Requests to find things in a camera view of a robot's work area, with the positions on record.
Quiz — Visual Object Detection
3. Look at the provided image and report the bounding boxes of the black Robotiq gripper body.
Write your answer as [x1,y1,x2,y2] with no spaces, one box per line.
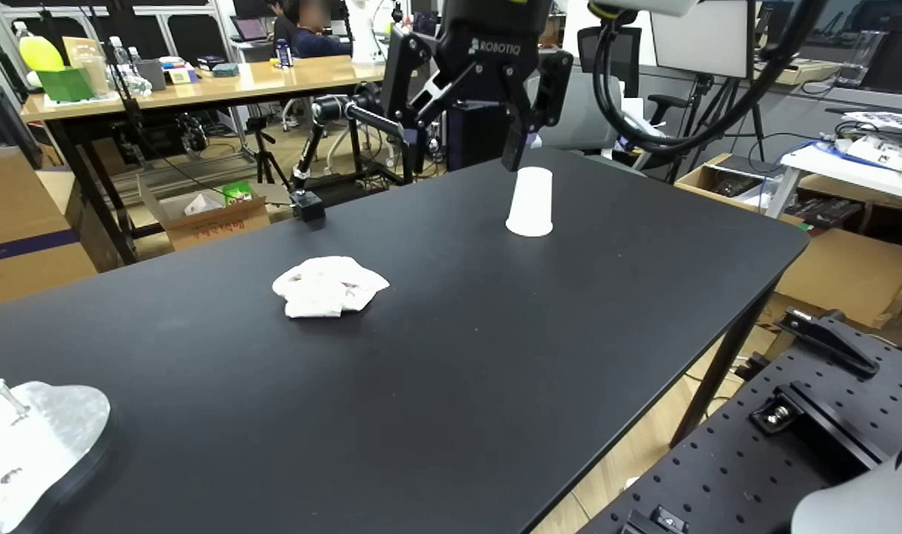
[437,0,556,78]

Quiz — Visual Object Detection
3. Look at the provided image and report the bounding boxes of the white cloth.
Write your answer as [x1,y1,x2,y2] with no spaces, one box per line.
[269,253,391,322]

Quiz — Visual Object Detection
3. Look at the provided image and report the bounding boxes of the grey office chair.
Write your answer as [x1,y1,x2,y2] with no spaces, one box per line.
[553,67,624,156]

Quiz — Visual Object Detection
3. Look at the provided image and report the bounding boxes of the black office chair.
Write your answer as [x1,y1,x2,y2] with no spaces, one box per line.
[576,23,645,100]

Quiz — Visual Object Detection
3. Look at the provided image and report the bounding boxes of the white paper cup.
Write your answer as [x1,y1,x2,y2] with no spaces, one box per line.
[502,162,559,239]

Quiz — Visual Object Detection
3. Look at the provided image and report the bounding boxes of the seated person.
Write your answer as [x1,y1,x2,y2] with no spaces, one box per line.
[269,0,357,58]

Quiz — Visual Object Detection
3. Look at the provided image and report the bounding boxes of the white screen panel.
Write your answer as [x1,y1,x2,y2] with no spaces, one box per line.
[648,0,756,82]

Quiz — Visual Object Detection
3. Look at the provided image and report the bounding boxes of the black screen stand legs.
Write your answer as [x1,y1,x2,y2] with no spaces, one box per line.
[670,73,772,187]

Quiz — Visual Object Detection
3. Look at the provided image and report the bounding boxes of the small black tripod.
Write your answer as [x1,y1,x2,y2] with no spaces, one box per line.
[243,115,298,195]

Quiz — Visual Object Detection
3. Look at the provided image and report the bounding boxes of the open cardboard tray box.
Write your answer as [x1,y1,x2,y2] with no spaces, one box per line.
[670,150,800,220]

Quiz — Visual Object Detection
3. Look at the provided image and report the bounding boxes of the long wooden desk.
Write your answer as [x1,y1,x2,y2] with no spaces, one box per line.
[17,52,415,270]

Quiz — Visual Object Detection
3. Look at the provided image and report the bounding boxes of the small open cardboard box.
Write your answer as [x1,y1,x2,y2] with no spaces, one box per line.
[157,180,272,253]

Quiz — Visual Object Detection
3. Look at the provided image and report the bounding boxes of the white side table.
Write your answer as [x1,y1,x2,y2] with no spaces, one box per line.
[778,106,902,216]

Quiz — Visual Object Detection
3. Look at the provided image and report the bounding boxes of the flat cardboard box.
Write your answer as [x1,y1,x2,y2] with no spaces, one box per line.
[774,224,902,331]

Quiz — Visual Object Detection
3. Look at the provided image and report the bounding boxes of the green box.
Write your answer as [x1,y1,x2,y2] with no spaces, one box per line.
[35,64,99,104]

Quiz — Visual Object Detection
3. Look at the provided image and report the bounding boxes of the black perforated breadboard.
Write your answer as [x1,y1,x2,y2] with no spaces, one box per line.
[579,309,902,534]

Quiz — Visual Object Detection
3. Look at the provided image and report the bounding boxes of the yellow-green bag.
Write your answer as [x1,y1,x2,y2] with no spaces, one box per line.
[14,30,69,78]

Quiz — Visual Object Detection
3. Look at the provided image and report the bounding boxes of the small black mounting block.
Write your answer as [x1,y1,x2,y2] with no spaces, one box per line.
[649,503,692,534]

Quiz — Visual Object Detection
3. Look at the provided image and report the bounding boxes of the large cardboard box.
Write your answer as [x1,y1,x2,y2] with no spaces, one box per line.
[0,146,100,312]

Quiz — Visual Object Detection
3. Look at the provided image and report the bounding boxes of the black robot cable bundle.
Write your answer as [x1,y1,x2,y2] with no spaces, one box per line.
[587,0,830,173]

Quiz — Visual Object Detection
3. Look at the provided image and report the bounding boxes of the black articulated camera stand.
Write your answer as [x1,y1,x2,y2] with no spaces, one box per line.
[289,27,441,229]

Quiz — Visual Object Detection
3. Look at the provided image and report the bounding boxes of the black clamp bracket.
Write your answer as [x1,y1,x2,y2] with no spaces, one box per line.
[778,305,885,379]

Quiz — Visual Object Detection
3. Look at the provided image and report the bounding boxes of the black bracket with silver bolt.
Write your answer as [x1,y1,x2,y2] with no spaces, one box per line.
[747,388,885,471]

